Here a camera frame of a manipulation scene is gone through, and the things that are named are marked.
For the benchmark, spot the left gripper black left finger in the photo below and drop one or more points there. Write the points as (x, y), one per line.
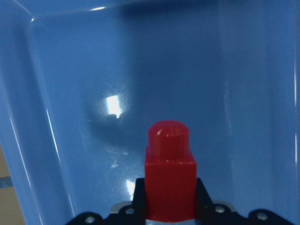
(123, 213)

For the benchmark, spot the red block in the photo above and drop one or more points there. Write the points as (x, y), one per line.
(170, 173)

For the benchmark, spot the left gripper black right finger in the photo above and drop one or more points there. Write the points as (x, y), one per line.
(209, 212)

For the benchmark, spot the blue plastic tray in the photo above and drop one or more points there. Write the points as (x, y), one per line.
(82, 81)

